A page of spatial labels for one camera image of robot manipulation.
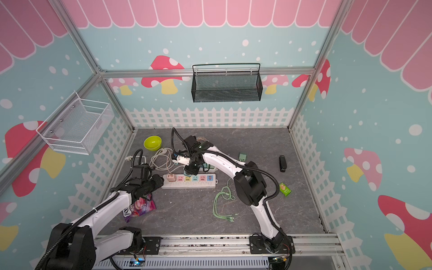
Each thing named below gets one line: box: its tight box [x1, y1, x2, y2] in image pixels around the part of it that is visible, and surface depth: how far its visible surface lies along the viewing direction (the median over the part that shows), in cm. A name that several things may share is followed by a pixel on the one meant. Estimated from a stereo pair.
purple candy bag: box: [122, 192, 157, 223], surface depth 85 cm
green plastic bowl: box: [143, 135, 162, 152], surface depth 111 cm
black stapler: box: [279, 154, 287, 173], surface depth 100 cm
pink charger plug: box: [166, 173, 178, 182], surface depth 91 cm
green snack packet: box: [279, 182, 292, 197], surface depth 92 cm
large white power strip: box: [160, 173, 219, 189], surface depth 93 cm
